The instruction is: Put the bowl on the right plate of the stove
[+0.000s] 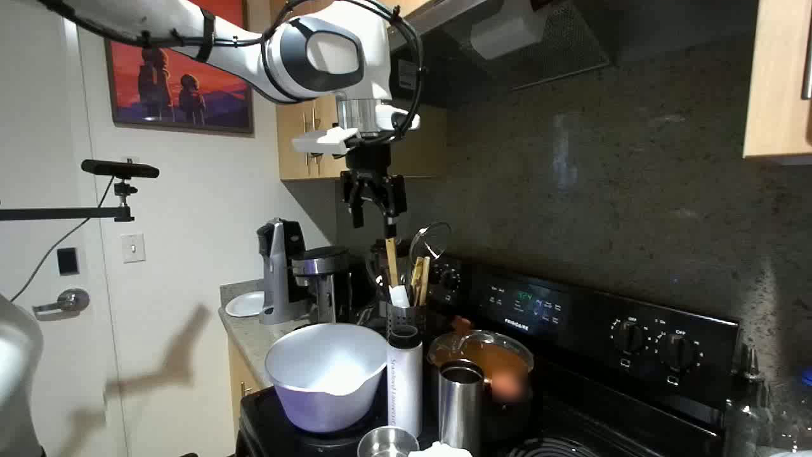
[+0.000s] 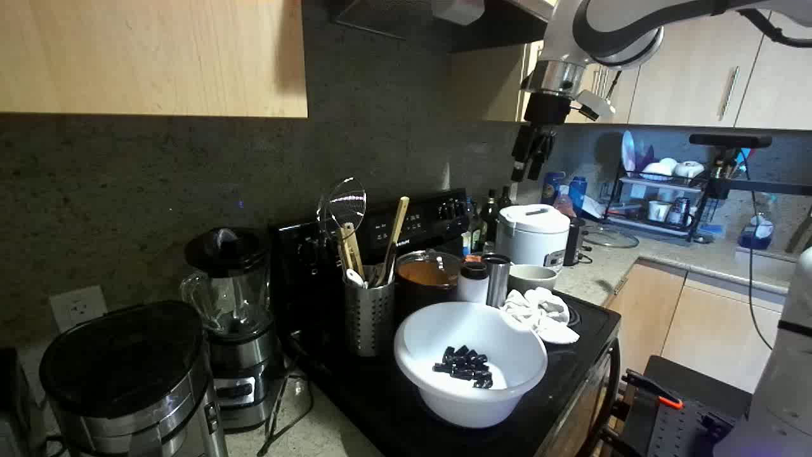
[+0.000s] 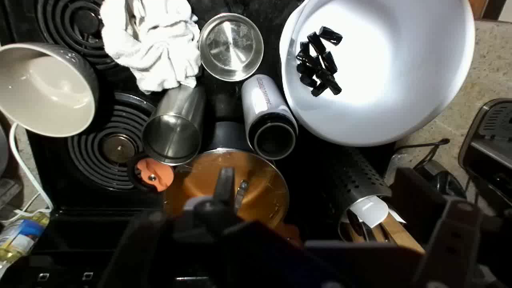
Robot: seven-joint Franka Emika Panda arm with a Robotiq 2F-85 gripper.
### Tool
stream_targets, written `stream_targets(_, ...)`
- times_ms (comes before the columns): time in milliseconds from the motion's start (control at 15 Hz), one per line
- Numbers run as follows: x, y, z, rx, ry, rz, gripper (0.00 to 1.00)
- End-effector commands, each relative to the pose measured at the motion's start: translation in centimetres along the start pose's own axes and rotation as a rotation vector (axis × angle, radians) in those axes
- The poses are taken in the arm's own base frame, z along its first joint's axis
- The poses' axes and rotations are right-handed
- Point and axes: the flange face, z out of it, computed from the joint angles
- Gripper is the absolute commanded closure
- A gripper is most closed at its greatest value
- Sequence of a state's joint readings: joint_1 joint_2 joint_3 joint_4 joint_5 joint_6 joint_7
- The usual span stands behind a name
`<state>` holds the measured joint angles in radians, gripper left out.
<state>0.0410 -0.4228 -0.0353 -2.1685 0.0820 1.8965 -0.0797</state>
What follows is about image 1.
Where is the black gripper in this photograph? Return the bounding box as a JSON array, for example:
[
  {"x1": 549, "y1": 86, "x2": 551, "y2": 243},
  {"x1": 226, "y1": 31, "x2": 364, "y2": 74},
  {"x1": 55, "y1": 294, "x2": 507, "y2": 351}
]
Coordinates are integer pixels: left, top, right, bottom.
[{"x1": 341, "y1": 136, "x2": 409, "y2": 241}]

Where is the large white mixing bowl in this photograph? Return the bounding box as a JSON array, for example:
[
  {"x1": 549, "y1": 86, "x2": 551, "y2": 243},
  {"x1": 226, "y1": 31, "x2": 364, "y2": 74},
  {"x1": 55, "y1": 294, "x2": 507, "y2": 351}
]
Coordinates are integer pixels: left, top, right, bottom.
[{"x1": 261, "y1": 320, "x2": 395, "y2": 437}]

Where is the small white bowl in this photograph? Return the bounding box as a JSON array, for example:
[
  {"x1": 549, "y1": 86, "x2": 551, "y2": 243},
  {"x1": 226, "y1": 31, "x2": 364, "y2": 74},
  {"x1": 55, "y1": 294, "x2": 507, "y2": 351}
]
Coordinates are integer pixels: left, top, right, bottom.
[{"x1": 225, "y1": 290, "x2": 270, "y2": 322}]

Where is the black electric stove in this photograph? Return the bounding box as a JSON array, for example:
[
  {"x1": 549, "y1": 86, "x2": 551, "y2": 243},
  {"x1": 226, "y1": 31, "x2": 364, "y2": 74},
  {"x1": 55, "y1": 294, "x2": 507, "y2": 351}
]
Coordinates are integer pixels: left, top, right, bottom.
[{"x1": 237, "y1": 251, "x2": 746, "y2": 457}]

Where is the black stove knob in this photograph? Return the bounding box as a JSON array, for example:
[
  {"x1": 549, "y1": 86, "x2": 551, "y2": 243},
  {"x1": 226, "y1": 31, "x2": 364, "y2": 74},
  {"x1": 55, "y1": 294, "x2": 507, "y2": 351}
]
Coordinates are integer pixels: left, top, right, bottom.
[
  {"x1": 608, "y1": 314, "x2": 651, "y2": 371},
  {"x1": 655, "y1": 327, "x2": 707, "y2": 388}
]

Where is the long wooden spoon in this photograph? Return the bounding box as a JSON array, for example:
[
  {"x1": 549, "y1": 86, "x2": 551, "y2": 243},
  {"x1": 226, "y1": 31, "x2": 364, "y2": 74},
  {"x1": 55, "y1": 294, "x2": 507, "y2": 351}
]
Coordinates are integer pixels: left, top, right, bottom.
[{"x1": 384, "y1": 235, "x2": 401, "y2": 290}]

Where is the metal skimmer spoon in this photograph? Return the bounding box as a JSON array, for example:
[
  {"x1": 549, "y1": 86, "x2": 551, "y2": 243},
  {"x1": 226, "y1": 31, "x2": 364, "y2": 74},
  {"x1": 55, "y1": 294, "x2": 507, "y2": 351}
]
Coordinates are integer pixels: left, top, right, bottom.
[{"x1": 406, "y1": 221, "x2": 454, "y2": 282}]

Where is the silver black kitchen appliance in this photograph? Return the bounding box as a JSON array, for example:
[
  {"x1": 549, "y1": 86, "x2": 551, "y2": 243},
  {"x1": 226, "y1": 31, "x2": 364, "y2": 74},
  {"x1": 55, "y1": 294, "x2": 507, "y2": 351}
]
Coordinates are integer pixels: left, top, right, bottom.
[{"x1": 289, "y1": 247, "x2": 358, "y2": 324}]

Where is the short wooden spatula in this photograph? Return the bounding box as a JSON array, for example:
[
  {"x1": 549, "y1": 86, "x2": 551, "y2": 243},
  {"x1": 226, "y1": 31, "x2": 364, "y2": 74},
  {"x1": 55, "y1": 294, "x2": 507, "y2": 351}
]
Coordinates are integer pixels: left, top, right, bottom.
[{"x1": 412, "y1": 251, "x2": 434, "y2": 309}]

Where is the perforated steel utensil holder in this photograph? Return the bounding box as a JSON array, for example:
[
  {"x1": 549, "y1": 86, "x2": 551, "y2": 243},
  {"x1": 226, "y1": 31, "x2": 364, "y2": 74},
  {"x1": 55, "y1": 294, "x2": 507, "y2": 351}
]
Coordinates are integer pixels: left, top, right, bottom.
[{"x1": 384, "y1": 303, "x2": 433, "y2": 340}]

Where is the silver black coffee maker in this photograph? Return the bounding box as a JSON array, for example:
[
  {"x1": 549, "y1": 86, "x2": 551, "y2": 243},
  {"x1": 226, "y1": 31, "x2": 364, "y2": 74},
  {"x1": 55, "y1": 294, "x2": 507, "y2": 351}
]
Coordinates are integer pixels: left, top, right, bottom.
[{"x1": 258, "y1": 215, "x2": 310, "y2": 324}]

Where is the white bottle with black cap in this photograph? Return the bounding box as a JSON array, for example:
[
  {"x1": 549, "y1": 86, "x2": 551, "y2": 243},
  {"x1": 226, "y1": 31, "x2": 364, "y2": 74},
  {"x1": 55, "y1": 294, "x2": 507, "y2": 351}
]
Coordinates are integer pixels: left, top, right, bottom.
[{"x1": 384, "y1": 324, "x2": 426, "y2": 439}]

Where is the stainless steel tumbler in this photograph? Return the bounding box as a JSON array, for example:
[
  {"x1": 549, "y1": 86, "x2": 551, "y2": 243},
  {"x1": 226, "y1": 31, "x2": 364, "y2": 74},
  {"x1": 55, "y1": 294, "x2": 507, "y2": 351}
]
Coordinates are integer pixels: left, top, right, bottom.
[{"x1": 438, "y1": 361, "x2": 487, "y2": 457}]

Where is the small steel cup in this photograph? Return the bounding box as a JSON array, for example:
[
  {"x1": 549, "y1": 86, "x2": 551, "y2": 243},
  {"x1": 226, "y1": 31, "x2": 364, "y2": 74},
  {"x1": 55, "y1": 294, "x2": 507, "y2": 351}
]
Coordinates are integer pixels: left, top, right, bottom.
[{"x1": 357, "y1": 423, "x2": 421, "y2": 457}]

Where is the dark range hood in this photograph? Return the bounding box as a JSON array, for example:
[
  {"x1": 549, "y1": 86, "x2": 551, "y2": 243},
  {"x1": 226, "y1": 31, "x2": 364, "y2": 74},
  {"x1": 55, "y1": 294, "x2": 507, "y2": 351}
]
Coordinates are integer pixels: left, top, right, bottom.
[{"x1": 405, "y1": 0, "x2": 618, "y2": 96}]

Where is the white crumpled cloth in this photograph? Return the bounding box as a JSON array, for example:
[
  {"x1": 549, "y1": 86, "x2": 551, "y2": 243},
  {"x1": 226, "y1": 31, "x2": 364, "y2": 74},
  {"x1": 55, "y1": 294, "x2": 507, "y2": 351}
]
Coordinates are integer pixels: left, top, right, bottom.
[{"x1": 409, "y1": 439, "x2": 477, "y2": 457}]

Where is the black door lock panel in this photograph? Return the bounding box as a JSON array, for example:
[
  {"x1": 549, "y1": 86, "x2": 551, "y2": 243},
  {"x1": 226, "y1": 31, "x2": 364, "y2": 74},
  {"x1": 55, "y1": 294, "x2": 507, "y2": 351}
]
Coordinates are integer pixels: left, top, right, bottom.
[{"x1": 56, "y1": 243, "x2": 81, "y2": 276}]

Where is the grey rounded object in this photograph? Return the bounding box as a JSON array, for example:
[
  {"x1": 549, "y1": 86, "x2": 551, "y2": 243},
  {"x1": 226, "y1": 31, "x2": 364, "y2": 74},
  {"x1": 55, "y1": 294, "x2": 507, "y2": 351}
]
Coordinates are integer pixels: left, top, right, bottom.
[{"x1": 0, "y1": 291, "x2": 46, "y2": 457}]

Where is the dark glass bottle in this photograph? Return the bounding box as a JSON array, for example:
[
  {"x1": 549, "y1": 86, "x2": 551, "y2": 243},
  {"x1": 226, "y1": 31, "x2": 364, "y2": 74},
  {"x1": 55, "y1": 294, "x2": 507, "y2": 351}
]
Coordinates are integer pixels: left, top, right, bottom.
[{"x1": 722, "y1": 340, "x2": 774, "y2": 457}]

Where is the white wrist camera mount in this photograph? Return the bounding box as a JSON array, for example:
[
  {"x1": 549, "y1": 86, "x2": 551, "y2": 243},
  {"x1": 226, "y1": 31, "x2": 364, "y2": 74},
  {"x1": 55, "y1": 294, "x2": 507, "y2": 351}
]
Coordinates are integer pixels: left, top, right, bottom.
[{"x1": 289, "y1": 125, "x2": 364, "y2": 159}]

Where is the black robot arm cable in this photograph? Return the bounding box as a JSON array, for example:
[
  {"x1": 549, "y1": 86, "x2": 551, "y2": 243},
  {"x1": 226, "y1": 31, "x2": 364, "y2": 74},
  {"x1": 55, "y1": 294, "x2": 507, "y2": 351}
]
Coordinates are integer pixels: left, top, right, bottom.
[{"x1": 354, "y1": 0, "x2": 426, "y2": 136}]

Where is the red framed wall picture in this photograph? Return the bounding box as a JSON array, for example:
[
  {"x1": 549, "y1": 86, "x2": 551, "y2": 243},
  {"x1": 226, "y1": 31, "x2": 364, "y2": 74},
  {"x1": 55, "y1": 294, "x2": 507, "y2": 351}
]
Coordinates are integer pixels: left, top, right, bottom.
[{"x1": 104, "y1": 0, "x2": 258, "y2": 136}]

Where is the white light switch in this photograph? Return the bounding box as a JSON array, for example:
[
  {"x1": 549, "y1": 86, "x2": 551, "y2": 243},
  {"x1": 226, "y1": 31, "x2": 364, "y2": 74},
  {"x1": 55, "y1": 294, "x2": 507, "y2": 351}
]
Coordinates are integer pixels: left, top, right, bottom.
[{"x1": 119, "y1": 230, "x2": 148, "y2": 266}]

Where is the black stereo camera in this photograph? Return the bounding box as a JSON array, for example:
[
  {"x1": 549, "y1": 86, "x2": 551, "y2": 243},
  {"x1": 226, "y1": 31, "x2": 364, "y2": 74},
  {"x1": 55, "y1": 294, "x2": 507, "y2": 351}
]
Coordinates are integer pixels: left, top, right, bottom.
[{"x1": 80, "y1": 157, "x2": 164, "y2": 183}]

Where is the silver door handle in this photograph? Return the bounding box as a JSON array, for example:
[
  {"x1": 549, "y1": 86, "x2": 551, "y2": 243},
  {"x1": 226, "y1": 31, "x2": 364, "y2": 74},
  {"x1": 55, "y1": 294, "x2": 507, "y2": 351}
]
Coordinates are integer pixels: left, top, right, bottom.
[{"x1": 30, "y1": 287, "x2": 93, "y2": 322}]

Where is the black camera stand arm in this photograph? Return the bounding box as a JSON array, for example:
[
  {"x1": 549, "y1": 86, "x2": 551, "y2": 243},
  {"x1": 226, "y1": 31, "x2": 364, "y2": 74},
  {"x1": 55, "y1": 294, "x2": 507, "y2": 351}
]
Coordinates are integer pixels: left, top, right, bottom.
[{"x1": 0, "y1": 177, "x2": 137, "y2": 225}]

